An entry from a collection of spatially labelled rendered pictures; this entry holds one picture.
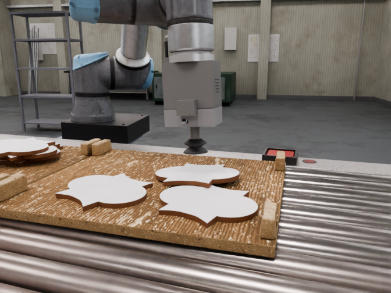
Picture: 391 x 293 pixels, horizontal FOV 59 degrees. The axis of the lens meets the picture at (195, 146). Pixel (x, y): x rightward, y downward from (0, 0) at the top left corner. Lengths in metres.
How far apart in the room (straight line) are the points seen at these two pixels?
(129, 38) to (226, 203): 0.77
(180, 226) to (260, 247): 0.10
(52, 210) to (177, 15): 0.34
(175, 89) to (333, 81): 10.98
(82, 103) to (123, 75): 0.17
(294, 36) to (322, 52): 0.98
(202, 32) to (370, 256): 0.38
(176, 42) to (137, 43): 0.60
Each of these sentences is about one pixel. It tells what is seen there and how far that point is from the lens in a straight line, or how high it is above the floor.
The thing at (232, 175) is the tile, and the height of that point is 0.95.
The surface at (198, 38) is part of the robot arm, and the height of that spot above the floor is 1.17.
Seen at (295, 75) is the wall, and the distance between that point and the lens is 11.32.
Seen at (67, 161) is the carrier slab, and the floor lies 0.94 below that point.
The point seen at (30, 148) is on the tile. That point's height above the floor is 0.97.
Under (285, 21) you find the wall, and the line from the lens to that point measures 11.34.
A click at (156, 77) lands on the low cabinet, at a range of 9.47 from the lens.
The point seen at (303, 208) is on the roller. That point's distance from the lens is 0.56.
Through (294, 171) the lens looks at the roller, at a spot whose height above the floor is 0.92.
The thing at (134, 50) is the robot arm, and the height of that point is 1.17.
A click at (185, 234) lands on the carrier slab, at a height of 0.93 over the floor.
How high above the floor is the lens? 1.14
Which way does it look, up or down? 14 degrees down
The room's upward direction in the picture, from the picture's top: straight up
